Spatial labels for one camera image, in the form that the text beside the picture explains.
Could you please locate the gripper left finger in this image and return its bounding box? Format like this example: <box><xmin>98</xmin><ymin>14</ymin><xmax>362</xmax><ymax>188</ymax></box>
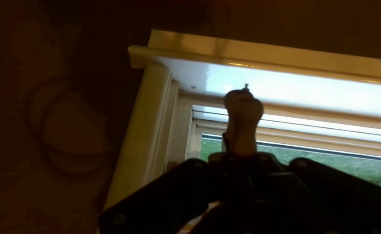
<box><xmin>98</xmin><ymin>152</ymin><xmax>257</xmax><ymax>234</ymax></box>

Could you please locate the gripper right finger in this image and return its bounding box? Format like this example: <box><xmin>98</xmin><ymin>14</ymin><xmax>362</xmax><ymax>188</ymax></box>
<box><xmin>254</xmin><ymin>153</ymin><xmax>381</xmax><ymax>234</ymax></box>

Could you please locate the white blind cord tassel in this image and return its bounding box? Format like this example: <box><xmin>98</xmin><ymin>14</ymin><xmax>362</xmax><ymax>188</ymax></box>
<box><xmin>222</xmin><ymin>84</ymin><xmax>264</xmax><ymax>156</ymax></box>

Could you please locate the white framed window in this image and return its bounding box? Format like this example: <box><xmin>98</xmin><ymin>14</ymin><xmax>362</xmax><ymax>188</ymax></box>
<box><xmin>103</xmin><ymin>29</ymin><xmax>381</xmax><ymax>212</ymax></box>

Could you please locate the coil of dark cable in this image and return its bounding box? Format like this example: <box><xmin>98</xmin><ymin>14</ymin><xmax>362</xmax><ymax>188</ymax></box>
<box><xmin>26</xmin><ymin>76</ymin><xmax>119</xmax><ymax>177</ymax></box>

